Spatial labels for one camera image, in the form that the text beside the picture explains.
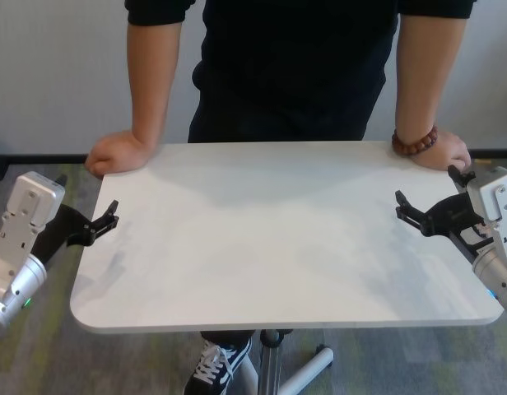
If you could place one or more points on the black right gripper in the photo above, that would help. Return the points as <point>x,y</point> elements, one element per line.
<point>449,216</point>

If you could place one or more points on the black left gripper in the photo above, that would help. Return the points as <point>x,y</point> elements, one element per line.
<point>60,230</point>

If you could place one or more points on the white rectangular table top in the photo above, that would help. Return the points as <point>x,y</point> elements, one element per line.
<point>278,238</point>

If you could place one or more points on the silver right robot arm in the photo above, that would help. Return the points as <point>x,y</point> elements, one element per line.
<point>496,275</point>

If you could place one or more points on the person's left forearm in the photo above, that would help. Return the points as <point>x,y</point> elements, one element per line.
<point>426,74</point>

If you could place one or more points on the person's right forearm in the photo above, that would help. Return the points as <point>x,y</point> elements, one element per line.
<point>154,82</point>

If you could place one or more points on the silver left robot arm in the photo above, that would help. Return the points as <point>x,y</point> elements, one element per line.
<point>19,288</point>

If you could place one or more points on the person's left hand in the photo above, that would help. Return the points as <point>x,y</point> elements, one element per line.
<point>447,148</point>

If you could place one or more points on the person's right hand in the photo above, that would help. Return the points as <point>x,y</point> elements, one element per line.
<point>117,154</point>

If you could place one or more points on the black white sneaker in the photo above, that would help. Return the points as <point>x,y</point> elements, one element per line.
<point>214,366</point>

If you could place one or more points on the white table base leg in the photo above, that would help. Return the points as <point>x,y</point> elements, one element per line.
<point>311,366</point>
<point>247,378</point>

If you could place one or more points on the person in black shirt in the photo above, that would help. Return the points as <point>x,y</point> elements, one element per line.
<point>294,41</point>

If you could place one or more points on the metal table column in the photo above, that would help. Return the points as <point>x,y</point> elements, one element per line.
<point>271,370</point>

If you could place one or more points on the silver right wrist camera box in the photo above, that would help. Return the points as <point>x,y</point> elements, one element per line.
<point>494,197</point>

